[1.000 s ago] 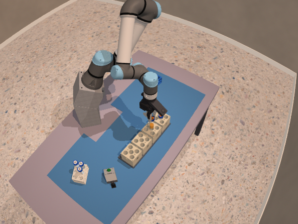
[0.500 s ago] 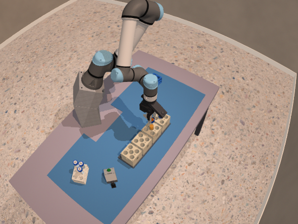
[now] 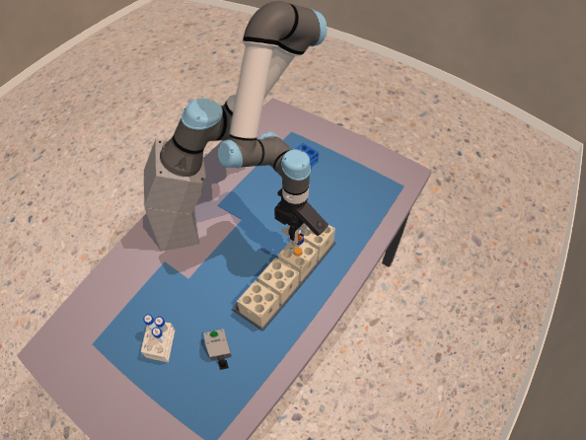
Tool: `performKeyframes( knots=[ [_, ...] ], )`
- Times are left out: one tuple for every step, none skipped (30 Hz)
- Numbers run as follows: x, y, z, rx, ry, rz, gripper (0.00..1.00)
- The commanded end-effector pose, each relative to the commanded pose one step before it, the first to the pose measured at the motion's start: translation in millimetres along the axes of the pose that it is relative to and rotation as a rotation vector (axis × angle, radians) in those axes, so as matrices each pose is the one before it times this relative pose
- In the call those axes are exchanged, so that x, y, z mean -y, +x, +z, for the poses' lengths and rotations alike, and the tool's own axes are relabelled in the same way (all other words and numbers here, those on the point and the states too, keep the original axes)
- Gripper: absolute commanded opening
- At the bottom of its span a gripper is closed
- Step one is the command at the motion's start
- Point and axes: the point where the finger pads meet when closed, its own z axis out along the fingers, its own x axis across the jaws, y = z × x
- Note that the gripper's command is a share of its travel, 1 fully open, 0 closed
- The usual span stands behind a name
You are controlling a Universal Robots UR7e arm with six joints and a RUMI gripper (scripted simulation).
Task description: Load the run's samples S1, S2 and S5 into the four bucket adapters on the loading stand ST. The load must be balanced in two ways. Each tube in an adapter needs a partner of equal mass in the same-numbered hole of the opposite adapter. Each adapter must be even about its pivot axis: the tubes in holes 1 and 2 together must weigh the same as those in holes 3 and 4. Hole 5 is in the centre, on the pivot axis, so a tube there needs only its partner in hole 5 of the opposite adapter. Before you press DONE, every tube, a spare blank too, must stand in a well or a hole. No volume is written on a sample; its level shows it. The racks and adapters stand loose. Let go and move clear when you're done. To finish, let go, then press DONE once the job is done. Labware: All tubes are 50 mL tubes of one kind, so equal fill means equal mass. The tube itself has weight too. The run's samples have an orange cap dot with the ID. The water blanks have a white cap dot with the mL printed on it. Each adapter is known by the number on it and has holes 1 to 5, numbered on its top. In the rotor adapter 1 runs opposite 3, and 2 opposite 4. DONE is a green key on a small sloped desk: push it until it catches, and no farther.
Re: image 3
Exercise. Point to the beige sloped desk with green button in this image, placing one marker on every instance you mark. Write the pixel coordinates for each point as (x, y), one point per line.
(217, 347)

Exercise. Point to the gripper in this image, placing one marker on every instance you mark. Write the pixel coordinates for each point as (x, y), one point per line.
(285, 215)

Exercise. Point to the light blue bench mat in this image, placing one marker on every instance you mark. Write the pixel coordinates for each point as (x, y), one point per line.
(206, 398)

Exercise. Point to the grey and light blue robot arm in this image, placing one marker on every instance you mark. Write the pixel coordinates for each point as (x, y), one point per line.
(295, 28)

